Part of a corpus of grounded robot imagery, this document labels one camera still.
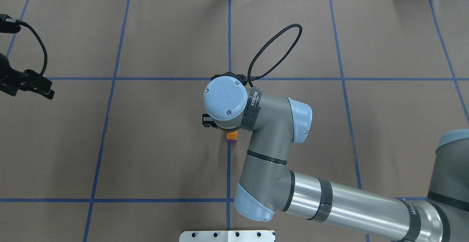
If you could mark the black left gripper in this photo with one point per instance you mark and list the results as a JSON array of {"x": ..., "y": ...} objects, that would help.
[{"x": 10, "y": 74}]

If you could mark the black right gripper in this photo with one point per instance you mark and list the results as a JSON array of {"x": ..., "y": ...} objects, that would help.
[{"x": 207, "y": 121}]

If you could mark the orange trapezoid block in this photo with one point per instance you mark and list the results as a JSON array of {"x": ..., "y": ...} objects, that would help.
[{"x": 232, "y": 136}]

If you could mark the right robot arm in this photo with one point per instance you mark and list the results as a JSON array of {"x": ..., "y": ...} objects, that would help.
[{"x": 385, "y": 157}]

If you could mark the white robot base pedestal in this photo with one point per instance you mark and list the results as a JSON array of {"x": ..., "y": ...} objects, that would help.
[{"x": 228, "y": 236}]

